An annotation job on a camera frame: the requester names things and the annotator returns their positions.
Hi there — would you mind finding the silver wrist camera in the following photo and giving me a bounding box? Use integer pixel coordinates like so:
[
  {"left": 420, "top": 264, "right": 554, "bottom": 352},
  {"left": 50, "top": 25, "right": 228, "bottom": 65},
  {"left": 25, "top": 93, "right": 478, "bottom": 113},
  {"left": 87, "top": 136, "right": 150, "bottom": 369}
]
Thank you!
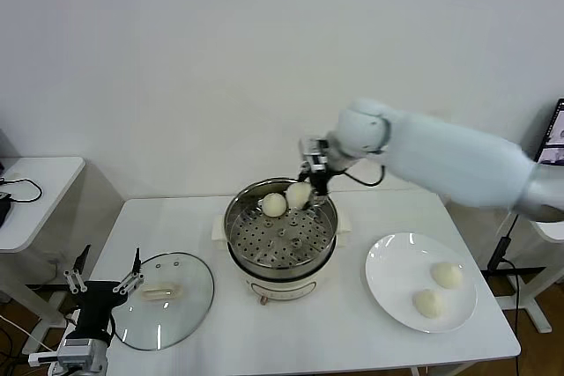
[
  {"left": 28, "top": 336, "right": 96, "bottom": 368},
  {"left": 308, "top": 153, "right": 330, "bottom": 173}
]

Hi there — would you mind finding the flat white cable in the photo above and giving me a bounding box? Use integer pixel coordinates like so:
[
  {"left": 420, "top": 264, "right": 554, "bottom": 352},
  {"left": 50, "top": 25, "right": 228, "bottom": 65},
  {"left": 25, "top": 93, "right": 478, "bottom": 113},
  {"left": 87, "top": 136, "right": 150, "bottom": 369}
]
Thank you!
[{"left": 495, "top": 215, "right": 515, "bottom": 239}]

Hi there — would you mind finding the thin black looped cable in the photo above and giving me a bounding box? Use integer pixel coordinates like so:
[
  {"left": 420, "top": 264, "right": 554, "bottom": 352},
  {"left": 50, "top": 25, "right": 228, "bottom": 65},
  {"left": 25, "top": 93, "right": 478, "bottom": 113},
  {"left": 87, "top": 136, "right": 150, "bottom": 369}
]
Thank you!
[{"left": 0, "top": 177, "right": 45, "bottom": 205}]

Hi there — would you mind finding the white steamed baozi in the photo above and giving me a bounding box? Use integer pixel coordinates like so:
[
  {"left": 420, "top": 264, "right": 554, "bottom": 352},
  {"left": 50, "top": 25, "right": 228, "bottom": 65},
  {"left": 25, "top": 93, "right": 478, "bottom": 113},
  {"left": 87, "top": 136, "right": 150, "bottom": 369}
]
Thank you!
[
  {"left": 262, "top": 192, "right": 289, "bottom": 218},
  {"left": 412, "top": 288, "right": 446, "bottom": 319},
  {"left": 285, "top": 181, "right": 313, "bottom": 210},
  {"left": 429, "top": 262, "right": 465, "bottom": 291}
]

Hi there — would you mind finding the black power adapter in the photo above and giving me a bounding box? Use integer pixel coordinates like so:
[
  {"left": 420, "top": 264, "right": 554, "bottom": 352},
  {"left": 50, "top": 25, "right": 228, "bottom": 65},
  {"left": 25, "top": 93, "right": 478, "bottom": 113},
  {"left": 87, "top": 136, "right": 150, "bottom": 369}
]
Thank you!
[{"left": 0, "top": 193, "right": 17, "bottom": 230}]

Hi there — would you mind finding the white floor cable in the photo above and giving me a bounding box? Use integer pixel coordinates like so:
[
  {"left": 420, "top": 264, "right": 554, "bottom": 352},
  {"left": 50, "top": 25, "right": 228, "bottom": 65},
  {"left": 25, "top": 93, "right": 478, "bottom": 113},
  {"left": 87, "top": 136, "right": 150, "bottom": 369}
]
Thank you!
[{"left": 0, "top": 313, "right": 58, "bottom": 355}]

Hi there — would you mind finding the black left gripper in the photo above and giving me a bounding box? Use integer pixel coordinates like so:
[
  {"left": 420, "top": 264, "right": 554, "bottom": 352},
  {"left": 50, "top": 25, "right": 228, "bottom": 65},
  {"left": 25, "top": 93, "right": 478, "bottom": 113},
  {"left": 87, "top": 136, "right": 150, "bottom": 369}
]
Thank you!
[{"left": 63, "top": 243, "right": 145, "bottom": 344}]

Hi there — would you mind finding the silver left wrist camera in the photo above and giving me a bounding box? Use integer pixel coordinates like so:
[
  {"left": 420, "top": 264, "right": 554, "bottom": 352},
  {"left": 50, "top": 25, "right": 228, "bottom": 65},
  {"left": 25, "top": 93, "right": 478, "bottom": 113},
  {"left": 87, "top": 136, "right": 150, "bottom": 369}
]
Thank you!
[{"left": 28, "top": 336, "right": 96, "bottom": 368}]

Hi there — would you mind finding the white round plate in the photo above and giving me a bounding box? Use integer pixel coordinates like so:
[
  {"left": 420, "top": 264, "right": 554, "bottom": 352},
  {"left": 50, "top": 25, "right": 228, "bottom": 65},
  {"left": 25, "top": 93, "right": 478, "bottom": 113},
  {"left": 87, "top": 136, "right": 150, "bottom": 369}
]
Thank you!
[{"left": 364, "top": 232, "right": 479, "bottom": 334}]

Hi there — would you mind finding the black cable with inline adapter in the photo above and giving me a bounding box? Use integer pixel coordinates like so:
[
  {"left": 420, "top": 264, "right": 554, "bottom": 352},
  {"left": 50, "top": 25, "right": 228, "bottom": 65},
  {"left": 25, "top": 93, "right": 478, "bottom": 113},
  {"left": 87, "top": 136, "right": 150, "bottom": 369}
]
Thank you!
[{"left": 486, "top": 212, "right": 547, "bottom": 324}]

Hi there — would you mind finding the open dark grey laptop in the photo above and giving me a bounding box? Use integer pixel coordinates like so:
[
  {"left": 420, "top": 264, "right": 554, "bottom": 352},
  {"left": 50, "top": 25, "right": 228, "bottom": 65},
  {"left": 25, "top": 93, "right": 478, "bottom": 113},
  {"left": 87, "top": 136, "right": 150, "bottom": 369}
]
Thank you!
[{"left": 532, "top": 98, "right": 564, "bottom": 166}]

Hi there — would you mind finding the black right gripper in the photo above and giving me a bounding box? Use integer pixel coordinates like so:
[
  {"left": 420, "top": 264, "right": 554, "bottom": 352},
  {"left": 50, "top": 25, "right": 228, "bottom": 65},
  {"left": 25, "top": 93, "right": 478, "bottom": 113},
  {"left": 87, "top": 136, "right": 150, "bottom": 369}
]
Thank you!
[{"left": 298, "top": 137, "right": 331, "bottom": 210}]

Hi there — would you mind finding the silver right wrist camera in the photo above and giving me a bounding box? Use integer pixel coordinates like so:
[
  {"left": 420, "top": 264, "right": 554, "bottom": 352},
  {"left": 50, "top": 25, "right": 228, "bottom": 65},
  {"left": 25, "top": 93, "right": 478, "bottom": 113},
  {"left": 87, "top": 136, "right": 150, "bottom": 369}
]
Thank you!
[{"left": 308, "top": 153, "right": 330, "bottom": 173}]

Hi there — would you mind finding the perforated steel steamer basket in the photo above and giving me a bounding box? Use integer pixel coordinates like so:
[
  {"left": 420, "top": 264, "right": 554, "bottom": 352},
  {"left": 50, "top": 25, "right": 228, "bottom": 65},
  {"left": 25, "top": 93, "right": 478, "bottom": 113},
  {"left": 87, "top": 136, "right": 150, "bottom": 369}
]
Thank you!
[{"left": 224, "top": 177, "right": 340, "bottom": 272}]

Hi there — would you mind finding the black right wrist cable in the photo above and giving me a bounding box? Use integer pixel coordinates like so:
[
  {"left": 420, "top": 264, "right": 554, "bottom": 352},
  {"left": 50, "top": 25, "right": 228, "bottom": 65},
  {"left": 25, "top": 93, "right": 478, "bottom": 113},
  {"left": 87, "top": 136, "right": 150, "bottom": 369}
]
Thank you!
[{"left": 338, "top": 163, "right": 387, "bottom": 187}]

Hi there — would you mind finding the white side table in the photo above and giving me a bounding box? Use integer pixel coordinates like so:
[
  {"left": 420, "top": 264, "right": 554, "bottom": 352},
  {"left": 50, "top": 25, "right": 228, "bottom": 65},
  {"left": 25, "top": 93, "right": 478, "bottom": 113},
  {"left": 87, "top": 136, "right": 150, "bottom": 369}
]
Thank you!
[
  {"left": 0, "top": 156, "right": 88, "bottom": 358},
  {"left": 479, "top": 212, "right": 564, "bottom": 335}
]

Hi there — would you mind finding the glass lid with cream handle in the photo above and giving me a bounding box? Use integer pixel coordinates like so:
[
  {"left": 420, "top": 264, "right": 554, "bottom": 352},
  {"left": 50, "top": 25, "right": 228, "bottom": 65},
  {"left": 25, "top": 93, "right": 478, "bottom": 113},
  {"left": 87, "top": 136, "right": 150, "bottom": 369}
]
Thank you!
[{"left": 110, "top": 252, "right": 216, "bottom": 351}]

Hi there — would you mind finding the cream electric cooker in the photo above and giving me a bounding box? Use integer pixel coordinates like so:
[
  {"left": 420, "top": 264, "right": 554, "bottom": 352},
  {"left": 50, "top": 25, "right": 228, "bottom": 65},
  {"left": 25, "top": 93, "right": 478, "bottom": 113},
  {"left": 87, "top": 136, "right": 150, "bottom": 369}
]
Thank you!
[{"left": 211, "top": 208, "right": 356, "bottom": 307}]

